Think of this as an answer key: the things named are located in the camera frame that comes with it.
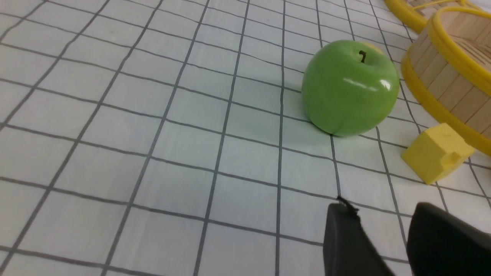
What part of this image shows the yellow foam cube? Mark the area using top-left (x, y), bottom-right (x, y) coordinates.
top-left (401, 123), bottom-right (474, 185)

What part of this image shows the green apple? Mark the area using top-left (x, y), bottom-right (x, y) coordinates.
top-left (301, 40), bottom-right (399, 137)

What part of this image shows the bamboo steamer tray yellow rim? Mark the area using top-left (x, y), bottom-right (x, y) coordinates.
top-left (400, 6), bottom-right (491, 155)

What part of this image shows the woven bamboo steamer lid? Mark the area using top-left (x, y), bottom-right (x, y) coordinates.
top-left (384, 0), bottom-right (482, 34)

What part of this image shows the white grid tablecloth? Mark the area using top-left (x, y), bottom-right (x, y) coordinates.
top-left (0, 0), bottom-right (490, 276)

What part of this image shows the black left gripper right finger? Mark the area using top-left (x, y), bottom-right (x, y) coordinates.
top-left (407, 202), bottom-right (491, 276)

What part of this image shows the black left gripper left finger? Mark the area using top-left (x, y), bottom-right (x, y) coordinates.
top-left (323, 196), bottom-right (394, 276)

